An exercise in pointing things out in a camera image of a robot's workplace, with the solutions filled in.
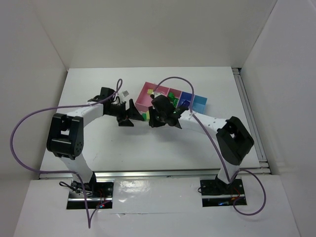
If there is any green yellow lego cluster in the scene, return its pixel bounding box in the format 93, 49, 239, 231
142, 111, 150, 121

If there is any pink and blue compartment tray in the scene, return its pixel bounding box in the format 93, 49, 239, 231
135, 82, 207, 114

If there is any green lego plate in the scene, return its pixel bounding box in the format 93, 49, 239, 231
167, 92, 179, 108

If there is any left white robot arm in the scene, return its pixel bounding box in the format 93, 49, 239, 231
46, 87, 144, 192

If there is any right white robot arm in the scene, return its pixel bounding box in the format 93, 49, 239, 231
149, 95, 254, 187

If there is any aluminium rail front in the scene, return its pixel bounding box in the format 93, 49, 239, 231
39, 167, 271, 180

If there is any aluminium rail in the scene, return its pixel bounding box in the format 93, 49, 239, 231
39, 167, 271, 180
232, 68, 269, 167

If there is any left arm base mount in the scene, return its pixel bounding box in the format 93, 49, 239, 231
59, 181, 114, 210

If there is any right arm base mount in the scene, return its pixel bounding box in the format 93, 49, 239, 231
197, 179, 247, 207

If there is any aluminium rail right side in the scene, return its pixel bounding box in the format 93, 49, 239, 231
232, 68, 269, 167

